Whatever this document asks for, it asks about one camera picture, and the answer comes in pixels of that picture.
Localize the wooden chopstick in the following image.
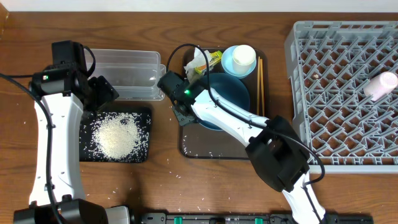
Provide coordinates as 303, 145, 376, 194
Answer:
256, 57, 261, 115
259, 58, 265, 116

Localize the crumpled plastic snack wrapper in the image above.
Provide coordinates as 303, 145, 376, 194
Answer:
184, 48, 223, 83

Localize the dark brown serving tray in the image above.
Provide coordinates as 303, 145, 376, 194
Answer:
178, 49, 269, 160

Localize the black waste tray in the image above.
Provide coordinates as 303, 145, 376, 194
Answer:
77, 104, 153, 164

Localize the cream white cup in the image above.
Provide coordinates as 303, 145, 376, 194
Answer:
232, 45, 256, 75

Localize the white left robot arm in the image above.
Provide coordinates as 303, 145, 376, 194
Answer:
13, 40, 133, 223

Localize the clear plastic bin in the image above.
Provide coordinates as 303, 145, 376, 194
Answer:
85, 49, 165, 101

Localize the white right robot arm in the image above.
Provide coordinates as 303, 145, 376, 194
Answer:
157, 71, 325, 223

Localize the pile of white rice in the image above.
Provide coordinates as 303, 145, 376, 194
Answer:
83, 111, 150, 162

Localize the dark blue plate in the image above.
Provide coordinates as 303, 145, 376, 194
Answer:
195, 72, 251, 131

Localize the pink cup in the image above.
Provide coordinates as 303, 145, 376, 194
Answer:
363, 72, 398, 101

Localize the grey dishwasher rack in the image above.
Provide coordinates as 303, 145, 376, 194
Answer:
284, 21, 397, 174

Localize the light blue bowl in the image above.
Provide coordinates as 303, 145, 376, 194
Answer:
221, 45, 257, 79

